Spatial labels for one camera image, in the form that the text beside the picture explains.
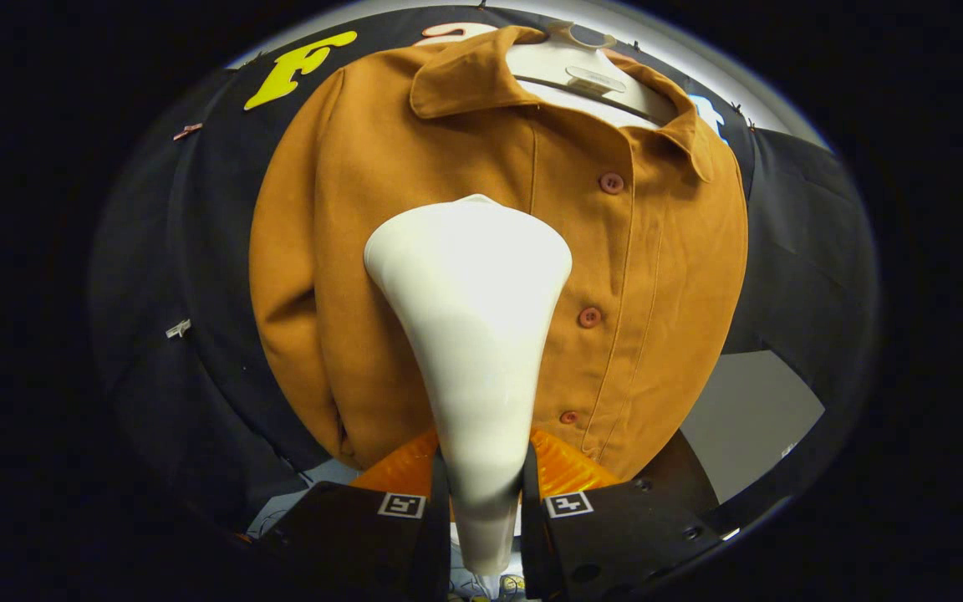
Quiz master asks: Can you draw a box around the white mannequin torso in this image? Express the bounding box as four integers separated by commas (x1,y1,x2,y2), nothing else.
505,21,679,130

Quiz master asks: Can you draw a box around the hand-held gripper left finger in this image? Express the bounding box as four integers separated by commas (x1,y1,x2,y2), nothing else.
256,431,454,602

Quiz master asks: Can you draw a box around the white garment steamer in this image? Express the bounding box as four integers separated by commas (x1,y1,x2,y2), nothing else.
363,194,574,578

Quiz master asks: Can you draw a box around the brown button-up shirt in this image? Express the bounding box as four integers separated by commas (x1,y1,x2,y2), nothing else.
249,25,750,482

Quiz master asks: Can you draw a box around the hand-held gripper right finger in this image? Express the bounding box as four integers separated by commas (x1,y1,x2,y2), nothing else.
520,428,729,602

